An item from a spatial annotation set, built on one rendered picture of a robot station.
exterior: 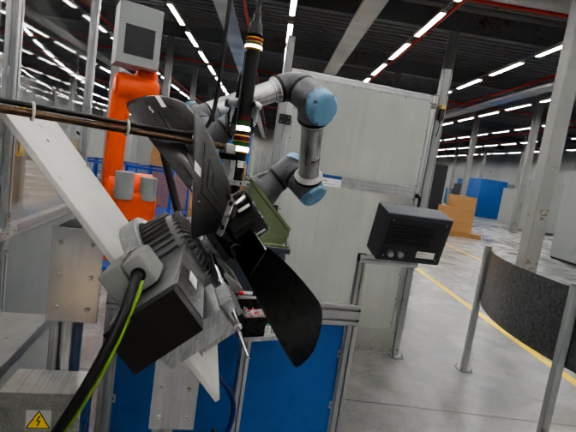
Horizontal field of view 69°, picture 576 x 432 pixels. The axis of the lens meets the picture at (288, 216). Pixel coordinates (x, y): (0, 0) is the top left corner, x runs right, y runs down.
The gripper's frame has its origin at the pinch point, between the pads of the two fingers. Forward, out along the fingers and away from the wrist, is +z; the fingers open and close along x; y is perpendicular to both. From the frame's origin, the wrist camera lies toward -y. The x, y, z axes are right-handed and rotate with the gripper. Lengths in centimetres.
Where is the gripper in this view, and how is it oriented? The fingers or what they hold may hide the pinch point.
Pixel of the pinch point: (246, 101)
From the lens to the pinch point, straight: 107.2
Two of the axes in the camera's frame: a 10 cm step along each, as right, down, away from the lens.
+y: -1.5, 9.8, 1.1
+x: -9.7, -1.2, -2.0
